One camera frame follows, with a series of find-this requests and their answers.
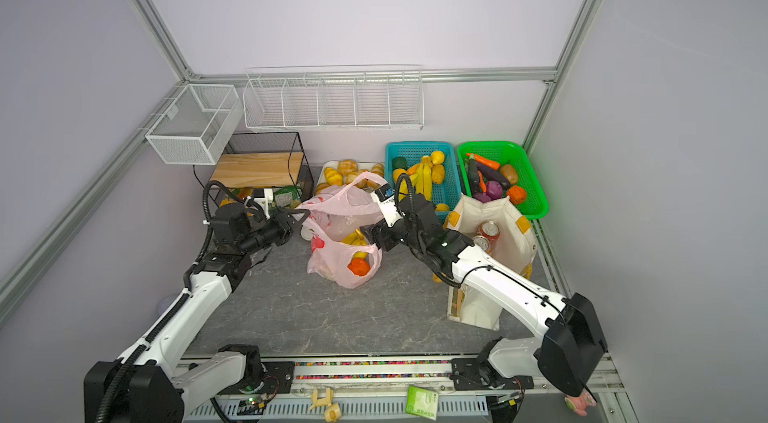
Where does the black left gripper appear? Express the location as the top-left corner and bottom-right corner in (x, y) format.
(239, 207), (310, 255)

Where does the orange tangerine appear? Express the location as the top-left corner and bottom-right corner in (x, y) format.
(347, 258), (371, 277)

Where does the pink plastic grocery bag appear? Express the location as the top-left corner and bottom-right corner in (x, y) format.
(298, 172), (386, 289)

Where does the orange soda can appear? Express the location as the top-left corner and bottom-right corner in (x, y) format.
(472, 235), (492, 254)

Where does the white canvas tote bag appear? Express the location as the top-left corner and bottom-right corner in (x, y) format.
(444, 196), (538, 330)

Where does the yellow banana bunch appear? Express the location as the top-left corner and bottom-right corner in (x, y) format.
(342, 229), (369, 246)

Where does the red cola can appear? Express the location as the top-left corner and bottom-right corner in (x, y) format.
(477, 220), (501, 244)

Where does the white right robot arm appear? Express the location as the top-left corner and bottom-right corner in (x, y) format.
(362, 175), (608, 397)

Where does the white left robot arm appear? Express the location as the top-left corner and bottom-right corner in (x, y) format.
(83, 180), (310, 422)

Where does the green snack packet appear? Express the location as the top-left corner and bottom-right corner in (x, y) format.
(273, 186), (302, 209)

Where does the striped croissant bread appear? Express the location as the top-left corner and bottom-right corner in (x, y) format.
(323, 167), (345, 186)

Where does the white bread tray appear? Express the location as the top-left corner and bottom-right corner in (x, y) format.
(315, 159), (385, 194)

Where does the loose yellow banana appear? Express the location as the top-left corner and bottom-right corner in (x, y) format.
(407, 157), (433, 201)

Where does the round bread roll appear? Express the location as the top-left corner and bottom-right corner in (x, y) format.
(337, 159), (358, 176)

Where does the teal plastic basket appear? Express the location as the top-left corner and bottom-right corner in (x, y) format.
(384, 141), (462, 223)

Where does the yellow lemon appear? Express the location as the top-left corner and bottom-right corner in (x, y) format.
(430, 150), (445, 165)

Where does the dark green cucumber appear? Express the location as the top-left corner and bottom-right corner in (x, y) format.
(466, 158), (484, 196)

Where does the small purple onion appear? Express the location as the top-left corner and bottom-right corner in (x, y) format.
(485, 181), (506, 201)

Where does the orange carrot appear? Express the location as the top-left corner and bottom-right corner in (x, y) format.
(466, 153), (501, 171)

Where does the long dark eggplant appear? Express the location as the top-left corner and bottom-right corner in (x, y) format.
(475, 161), (512, 191)

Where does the white mesh box basket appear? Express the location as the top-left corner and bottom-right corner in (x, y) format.
(146, 84), (244, 166)

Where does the brown potato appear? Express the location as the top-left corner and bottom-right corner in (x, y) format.
(499, 164), (519, 186)

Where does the green plastic basket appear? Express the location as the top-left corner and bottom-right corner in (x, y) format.
(457, 141), (550, 220)

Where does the green card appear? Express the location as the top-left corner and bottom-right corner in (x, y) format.
(405, 386), (439, 421)

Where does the pink toy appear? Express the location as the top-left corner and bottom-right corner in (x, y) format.
(565, 393), (597, 417)

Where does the black wire shelf rack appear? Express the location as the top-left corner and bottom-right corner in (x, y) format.
(193, 131), (316, 202)

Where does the white wire wall basket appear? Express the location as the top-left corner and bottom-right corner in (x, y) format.
(243, 65), (425, 132)

